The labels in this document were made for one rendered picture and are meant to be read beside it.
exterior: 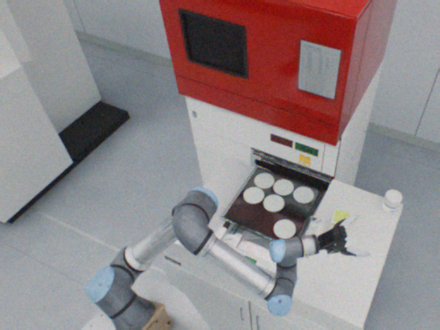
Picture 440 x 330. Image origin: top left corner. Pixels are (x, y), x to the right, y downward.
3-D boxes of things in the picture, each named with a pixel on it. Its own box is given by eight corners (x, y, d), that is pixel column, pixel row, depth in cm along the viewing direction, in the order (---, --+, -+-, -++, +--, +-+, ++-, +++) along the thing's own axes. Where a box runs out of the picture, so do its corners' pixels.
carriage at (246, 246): (220, 232, 187) (219, 229, 185) (292, 263, 177) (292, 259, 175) (210, 246, 182) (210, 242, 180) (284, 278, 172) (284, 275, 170)
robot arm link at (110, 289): (100, 321, 144) (73, 295, 140) (119, 294, 156) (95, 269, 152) (124, 309, 140) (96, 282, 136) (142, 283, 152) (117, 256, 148)
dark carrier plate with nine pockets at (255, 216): (258, 168, 208) (258, 167, 208) (320, 191, 199) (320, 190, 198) (223, 217, 187) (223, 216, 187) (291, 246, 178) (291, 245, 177)
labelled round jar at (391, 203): (383, 199, 187) (388, 186, 180) (399, 205, 185) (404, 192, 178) (379, 211, 183) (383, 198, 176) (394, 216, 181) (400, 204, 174)
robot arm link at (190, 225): (171, 216, 121) (299, 307, 129) (185, 198, 131) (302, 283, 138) (153, 240, 126) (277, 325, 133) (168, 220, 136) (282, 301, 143)
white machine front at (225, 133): (197, 143, 230) (186, 86, 200) (332, 192, 207) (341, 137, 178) (194, 147, 228) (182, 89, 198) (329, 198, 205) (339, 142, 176)
